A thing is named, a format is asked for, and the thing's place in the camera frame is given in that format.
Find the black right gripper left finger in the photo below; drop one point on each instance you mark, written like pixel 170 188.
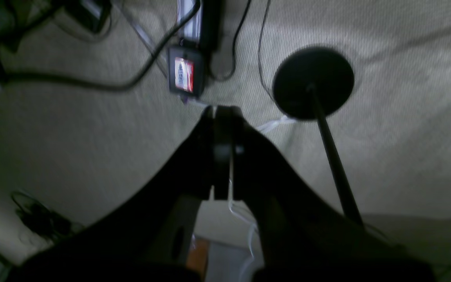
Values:
pixel 148 237

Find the aluminium table frame leg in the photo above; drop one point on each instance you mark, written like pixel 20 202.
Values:
pixel 202 30

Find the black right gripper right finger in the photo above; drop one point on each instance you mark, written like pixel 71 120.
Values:
pixel 303 239

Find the black box with name sticker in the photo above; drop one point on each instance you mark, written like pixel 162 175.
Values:
pixel 186 71

